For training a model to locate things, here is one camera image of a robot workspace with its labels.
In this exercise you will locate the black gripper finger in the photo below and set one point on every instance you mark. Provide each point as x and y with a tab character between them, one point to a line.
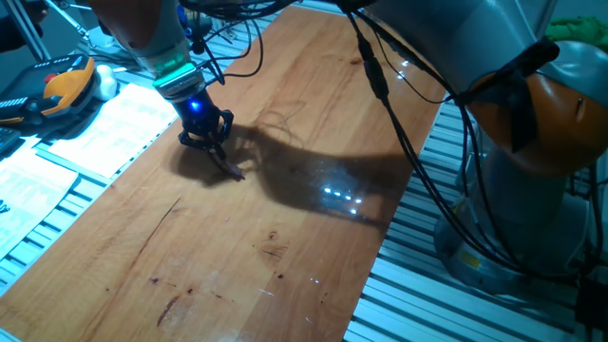
227	124
195	141

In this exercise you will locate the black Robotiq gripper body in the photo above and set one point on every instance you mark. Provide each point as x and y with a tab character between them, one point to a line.
199	116

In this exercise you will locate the brown framed glasses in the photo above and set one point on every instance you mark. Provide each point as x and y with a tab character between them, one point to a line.
233	170

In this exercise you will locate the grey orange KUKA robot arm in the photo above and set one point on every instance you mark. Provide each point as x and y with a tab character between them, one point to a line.
475	47

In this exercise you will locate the black framed glasses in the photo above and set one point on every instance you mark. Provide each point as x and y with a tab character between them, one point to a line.
4	207

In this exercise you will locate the person's hand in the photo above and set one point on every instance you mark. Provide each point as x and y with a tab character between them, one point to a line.
35	10

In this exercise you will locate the white paper sheet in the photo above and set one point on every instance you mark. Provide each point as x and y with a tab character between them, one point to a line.
33	199
119	128

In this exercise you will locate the white computer mouse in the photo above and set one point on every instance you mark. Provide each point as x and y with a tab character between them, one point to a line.
105	83

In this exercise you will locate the orange black teach pendant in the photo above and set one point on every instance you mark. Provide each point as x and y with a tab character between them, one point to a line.
66	90

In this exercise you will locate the orange-brown wooden board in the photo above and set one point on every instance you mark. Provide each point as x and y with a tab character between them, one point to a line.
309	237

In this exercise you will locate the thin metal rod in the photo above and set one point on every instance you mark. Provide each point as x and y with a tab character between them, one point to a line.
66	19

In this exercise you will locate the black keyboard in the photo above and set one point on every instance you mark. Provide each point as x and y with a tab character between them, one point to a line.
8	140

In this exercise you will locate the green cloth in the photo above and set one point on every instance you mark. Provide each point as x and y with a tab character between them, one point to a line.
579	27

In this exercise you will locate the upright aluminium frame post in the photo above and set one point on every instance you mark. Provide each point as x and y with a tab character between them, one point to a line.
26	33

